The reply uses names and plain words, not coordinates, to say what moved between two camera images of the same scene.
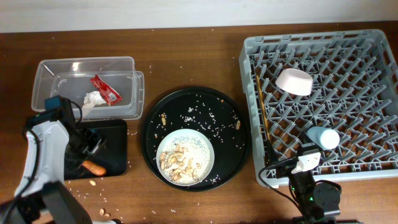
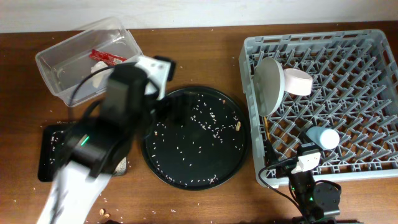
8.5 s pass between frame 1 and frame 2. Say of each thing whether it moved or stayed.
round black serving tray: stayed
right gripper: stayed
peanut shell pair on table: stayed
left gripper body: moved
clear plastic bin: moved
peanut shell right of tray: stayed
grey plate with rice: moved
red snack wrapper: moved
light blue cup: stayed
